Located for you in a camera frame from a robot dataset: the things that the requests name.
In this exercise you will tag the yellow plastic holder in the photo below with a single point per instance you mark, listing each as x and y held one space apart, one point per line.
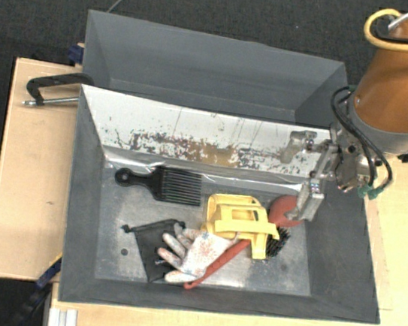
234 216

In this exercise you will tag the pale brown cardboard board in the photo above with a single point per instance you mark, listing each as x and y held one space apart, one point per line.
32 170

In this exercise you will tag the black wide-tooth comb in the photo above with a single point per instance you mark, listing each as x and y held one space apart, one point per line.
179 187

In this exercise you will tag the grey metal bin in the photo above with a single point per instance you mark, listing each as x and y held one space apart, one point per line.
202 74

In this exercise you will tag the white patterned glove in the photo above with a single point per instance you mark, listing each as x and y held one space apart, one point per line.
197 256

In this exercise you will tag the red brush with black bristles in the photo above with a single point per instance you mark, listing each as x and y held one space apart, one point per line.
282 208

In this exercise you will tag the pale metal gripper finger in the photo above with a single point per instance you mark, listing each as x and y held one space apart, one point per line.
309 204
298 142

